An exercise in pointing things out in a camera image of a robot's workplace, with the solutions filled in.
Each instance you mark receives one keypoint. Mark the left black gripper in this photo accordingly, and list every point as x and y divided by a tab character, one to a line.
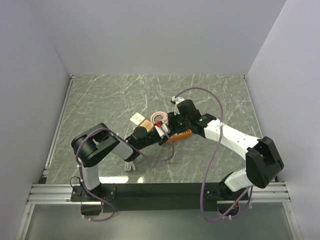
165	138

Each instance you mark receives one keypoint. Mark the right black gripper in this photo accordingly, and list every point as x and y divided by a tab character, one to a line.
172	123

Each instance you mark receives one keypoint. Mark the white square smart plug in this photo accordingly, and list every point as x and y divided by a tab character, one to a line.
137	119

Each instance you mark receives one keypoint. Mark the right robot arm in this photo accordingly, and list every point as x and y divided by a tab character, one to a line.
262	159

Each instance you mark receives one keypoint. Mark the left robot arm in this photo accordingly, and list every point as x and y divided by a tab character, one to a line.
93	145

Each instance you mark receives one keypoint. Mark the orange power strip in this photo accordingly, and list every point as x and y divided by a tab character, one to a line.
175	137

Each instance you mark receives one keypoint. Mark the black base bar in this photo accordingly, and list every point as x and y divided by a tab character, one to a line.
165	196

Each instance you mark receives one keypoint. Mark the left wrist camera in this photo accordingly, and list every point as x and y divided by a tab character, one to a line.
162	129

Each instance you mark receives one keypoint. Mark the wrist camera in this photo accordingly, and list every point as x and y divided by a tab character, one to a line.
162	129
175	101

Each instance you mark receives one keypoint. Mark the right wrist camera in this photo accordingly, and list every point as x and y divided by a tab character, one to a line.
175	101

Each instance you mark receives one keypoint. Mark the aluminium rail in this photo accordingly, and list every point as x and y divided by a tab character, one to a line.
49	194

